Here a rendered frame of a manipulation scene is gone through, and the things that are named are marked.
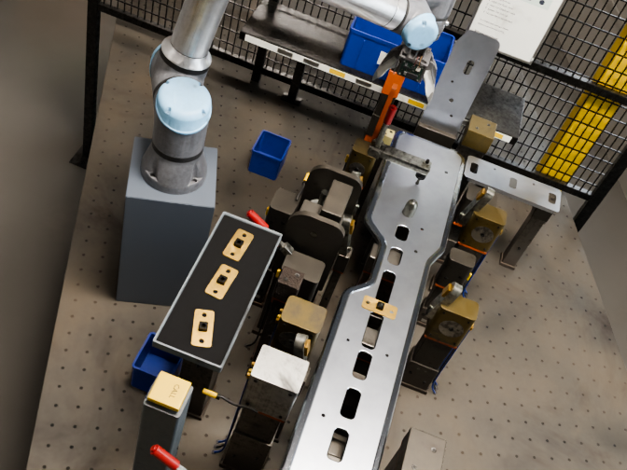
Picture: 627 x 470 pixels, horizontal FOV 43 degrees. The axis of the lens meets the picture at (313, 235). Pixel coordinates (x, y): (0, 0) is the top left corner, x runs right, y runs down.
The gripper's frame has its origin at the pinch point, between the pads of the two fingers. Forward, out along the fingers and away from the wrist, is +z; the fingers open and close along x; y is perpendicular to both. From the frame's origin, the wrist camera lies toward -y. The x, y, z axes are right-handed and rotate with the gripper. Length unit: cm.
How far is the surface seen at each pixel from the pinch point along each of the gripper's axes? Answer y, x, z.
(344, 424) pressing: 79, 14, 26
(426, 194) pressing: 3.0, 17.2, 26.5
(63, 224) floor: -18, -101, 126
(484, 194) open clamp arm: 7.2, 30.1, 15.7
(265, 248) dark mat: 56, -15, 10
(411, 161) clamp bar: 1.4, 9.7, 19.2
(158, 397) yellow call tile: 98, -21, 10
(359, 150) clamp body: 2.2, -4.2, 21.4
